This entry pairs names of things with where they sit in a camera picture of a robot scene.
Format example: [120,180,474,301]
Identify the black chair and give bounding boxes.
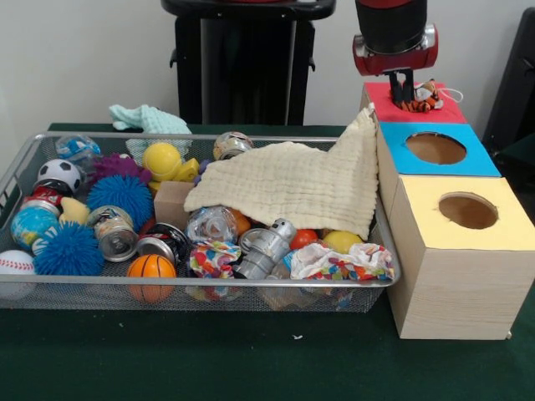
[481,7,535,147]

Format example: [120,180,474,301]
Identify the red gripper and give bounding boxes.
[352,23,440,110]

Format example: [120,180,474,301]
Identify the dark green table cloth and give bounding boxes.
[0,122,535,401]

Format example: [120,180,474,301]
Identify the small white baseball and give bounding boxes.
[0,249,37,276]

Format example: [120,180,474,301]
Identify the silver mesh bin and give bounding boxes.
[0,131,402,312]

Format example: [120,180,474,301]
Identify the small orange basketball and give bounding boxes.
[126,253,178,302]

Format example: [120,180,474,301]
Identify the wooden box with three holes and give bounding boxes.
[359,81,535,341]

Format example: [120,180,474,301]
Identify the yellow tennis ball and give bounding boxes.
[142,142,183,182]

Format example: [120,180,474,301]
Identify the blue spiky ball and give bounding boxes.
[32,221,105,277]
[86,174,155,233]

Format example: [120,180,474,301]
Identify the cream muslin cloth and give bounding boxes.
[183,104,380,241]

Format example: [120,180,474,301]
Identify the globe print ball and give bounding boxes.
[10,206,61,251]

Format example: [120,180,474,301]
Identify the small soccer ball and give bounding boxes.
[36,159,84,194]

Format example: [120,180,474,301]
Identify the silver plastic toy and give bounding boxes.
[232,217,298,280]

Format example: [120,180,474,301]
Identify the orange striped tiger plush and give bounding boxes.
[401,79,464,114]

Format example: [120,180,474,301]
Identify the mint green muslin cloth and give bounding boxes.
[109,104,193,159]

